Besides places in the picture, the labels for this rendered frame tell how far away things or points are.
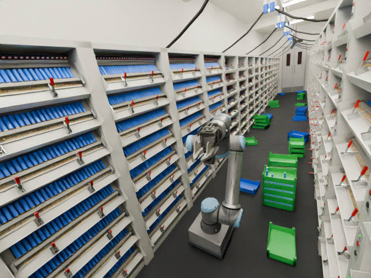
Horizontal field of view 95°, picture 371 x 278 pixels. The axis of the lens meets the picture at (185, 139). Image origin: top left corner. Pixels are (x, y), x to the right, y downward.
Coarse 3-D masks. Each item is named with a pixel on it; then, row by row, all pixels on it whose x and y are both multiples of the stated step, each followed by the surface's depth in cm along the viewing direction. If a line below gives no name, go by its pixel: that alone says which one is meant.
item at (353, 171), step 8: (336, 136) 101; (344, 136) 99; (352, 136) 97; (336, 144) 103; (344, 144) 99; (352, 144) 95; (344, 160) 86; (352, 160) 83; (360, 160) 80; (344, 168) 80; (352, 168) 78; (352, 176) 74; (368, 176) 70; (360, 192) 64; (360, 200) 56; (360, 208) 56
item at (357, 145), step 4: (352, 140) 94; (356, 140) 92; (356, 144) 89; (360, 148) 84; (360, 152) 82; (364, 152) 80; (356, 156) 83; (364, 156) 78; (364, 160) 76; (368, 160) 74; (368, 164) 72; (368, 168) 72; (368, 172) 70
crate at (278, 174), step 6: (264, 168) 192; (270, 168) 193; (276, 168) 189; (294, 168) 179; (264, 174) 190; (270, 174) 188; (276, 174) 187; (282, 174) 185; (288, 174) 183; (294, 174) 180; (264, 180) 180; (270, 180) 177; (276, 180) 174; (282, 180) 171; (288, 180) 168; (294, 180) 165
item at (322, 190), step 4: (316, 168) 176; (320, 168) 174; (320, 172) 175; (320, 176) 169; (320, 180) 161; (320, 184) 159; (320, 188) 154; (324, 188) 152; (320, 192) 150; (324, 192) 148; (324, 196) 140
